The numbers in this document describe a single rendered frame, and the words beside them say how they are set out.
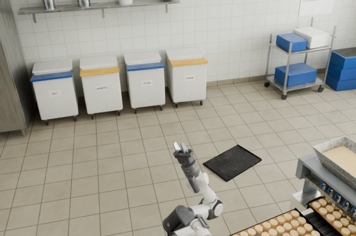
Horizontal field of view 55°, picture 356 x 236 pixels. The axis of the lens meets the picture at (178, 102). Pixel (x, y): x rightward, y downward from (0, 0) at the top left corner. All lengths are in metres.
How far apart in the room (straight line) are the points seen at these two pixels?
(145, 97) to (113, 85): 0.52
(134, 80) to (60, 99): 1.06
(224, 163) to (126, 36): 2.47
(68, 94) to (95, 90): 0.37
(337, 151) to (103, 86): 3.37
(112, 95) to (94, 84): 0.32
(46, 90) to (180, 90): 1.89
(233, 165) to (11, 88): 2.91
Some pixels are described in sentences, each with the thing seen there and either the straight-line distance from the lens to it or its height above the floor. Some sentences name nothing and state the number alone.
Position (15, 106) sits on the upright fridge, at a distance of 4.90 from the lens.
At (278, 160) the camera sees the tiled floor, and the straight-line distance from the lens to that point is 4.42.
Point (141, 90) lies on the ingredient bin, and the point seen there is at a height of 0.41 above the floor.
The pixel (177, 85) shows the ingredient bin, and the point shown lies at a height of 0.43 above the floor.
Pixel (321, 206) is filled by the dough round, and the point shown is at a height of 0.90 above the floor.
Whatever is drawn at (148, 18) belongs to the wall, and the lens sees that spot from 5.38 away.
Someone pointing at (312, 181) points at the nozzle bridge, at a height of 1.05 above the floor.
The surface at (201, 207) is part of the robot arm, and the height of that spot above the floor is 1.17.
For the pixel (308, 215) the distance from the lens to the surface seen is 2.58.
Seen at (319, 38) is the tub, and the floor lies 0.94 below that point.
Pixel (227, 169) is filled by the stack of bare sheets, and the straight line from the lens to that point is 4.15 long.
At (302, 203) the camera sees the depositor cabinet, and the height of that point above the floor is 0.84.
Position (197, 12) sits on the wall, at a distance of 5.53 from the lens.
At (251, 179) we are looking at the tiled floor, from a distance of 4.09.
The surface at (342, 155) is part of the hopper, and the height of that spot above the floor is 1.27.
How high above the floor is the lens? 2.67
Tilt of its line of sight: 29 degrees down
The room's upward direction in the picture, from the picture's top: 1 degrees counter-clockwise
